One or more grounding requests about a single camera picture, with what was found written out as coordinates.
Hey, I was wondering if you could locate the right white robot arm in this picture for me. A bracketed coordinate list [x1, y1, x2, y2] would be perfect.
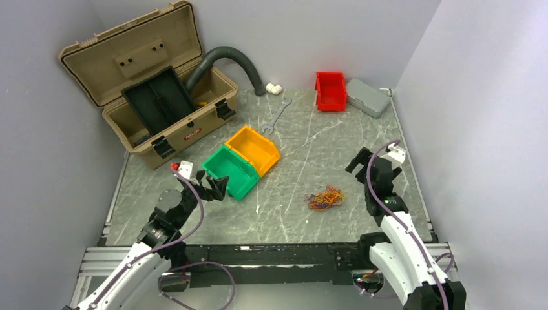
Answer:
[345, 143, 467, 309]

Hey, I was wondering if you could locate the tan plastic toolbox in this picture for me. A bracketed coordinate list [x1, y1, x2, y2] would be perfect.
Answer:
[59, 1, 238, 169]

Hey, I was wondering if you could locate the yellow plastic bin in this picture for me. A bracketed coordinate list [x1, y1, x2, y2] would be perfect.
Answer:
[224, 125, 281, 177]

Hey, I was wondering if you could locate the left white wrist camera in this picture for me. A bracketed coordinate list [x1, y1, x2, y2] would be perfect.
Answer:
[169, 160, 194, 180]

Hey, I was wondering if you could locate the white pipe fitting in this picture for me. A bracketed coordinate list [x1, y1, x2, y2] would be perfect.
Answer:
[265, 83, 282, 95]

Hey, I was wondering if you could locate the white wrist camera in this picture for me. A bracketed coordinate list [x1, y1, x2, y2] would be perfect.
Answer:
[380, 143, 406, 170]
[169, 160, 194, 180]

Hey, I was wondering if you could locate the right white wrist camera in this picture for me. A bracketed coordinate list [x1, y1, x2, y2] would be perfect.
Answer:
[380, 143, 406, 170]

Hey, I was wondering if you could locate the dark grey corrugated hose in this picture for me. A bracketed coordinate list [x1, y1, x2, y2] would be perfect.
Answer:
[185, 46, 267, 97]

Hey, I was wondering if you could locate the silver open-end wrench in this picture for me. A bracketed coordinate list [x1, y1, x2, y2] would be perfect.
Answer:
[261, 97, 293, 134]

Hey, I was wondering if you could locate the red plastic bin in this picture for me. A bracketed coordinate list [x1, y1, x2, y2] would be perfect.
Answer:
[315, 72, 347, 112]

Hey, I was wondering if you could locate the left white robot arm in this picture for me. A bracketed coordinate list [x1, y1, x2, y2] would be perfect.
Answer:
[75, 170, 229, 309]

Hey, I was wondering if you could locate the grey plastic case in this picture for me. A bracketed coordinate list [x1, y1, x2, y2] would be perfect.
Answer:
[346, 78, 390, 118]

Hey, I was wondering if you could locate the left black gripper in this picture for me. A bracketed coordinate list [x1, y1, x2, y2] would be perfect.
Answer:
[174, 170, 228, 228]

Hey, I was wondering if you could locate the black toolbox tray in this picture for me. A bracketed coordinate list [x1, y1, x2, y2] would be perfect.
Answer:
[121, 66, 197, 136]

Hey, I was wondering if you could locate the green plastic bin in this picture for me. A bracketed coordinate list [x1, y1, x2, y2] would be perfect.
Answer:
[202, 145, 260, 202]

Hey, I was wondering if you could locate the multicolour cable bundle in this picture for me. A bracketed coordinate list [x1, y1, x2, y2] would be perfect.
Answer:
[304, 185, 346, 211]

